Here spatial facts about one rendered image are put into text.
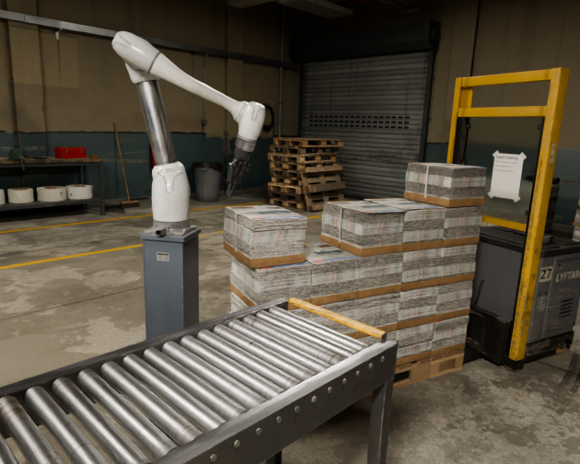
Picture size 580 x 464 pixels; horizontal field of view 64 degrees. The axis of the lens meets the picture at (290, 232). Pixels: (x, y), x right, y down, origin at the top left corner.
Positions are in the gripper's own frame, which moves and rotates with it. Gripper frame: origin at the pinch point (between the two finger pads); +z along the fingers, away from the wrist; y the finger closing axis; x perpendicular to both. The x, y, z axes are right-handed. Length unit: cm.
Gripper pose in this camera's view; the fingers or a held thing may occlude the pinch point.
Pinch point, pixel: (230, 189)
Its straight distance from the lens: 220.7
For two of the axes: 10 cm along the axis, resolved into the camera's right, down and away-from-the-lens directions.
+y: 5.1, -1.5, 8.5
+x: -8.0, -4.6, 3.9
